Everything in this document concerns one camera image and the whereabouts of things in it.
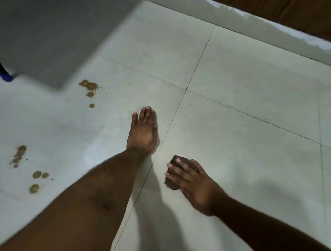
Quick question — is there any person's right hand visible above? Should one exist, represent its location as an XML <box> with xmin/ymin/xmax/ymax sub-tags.
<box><xmin>165</xmin><ymin>158</ymin><xmax>230</xmax><ymax>217</ymax></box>

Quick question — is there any person's left hand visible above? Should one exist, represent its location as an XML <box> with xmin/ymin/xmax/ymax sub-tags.
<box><xmin>126</xmin><ymin>106</ymin><xmax>158</xmax><ymax>155</ymax></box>

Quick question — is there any dark brown scrubbing sponge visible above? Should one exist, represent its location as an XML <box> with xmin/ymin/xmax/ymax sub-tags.
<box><xmin>165</xmin><ymin>155</ymin><xmax>200</xmax><ymax>191</ymax></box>

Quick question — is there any person's right forearm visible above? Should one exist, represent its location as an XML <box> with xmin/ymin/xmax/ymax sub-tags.
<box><xmin>213</xmin><ymin>196</ymin><xmax>331</xmax><ymax>251</ymax></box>

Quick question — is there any person's left forearm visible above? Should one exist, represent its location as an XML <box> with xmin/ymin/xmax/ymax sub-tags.
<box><xmin>0</xmin><ymin>149</ymin><xmax>150</xmax><ymax>251</ymax></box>

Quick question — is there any blue object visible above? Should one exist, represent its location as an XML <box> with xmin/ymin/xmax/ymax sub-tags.
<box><xmin>0</xmin><ymin>62</ymin><xmax>13</xmax><ymax>83</ymax></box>

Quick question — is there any dark brown wooden panel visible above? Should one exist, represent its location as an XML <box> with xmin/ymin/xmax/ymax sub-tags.
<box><xmin>212</xmin><ymin>0</ymin><xmax>331</xmax><ymax>42</ymax></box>

